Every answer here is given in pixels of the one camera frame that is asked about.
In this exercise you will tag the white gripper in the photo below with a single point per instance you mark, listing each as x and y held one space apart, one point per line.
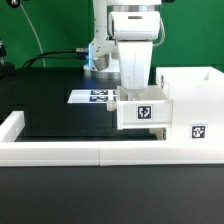
134 63

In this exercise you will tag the white drawer tray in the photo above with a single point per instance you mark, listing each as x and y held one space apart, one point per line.
153 109
161 133

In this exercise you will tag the white drawer cabinet box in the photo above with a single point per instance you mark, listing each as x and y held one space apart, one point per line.
198 102

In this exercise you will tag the white front drawer tray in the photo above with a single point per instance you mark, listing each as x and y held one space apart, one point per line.
161 133

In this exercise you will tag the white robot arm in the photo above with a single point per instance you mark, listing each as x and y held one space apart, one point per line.
125 33

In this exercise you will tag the white fiducial marker sheet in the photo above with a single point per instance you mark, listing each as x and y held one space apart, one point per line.
84 96

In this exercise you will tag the black stand at left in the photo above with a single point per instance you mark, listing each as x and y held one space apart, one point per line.
6 68

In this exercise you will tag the white U-shaped fence frame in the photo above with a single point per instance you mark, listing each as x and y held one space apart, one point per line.
105 153

